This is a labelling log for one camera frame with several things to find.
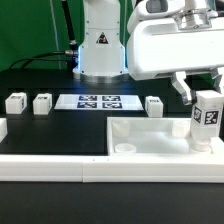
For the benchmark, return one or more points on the white square table top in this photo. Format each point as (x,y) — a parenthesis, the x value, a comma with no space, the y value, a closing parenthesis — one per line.
(139,136)

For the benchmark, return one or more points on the white sheet with AprilTags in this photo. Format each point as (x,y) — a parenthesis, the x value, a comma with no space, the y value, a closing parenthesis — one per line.
(98,102)

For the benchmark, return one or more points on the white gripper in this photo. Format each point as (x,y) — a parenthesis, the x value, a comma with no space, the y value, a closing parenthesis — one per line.
(180,36)

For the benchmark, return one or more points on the white thin pole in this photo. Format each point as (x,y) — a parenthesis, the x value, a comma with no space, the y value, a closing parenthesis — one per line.
(54,25)

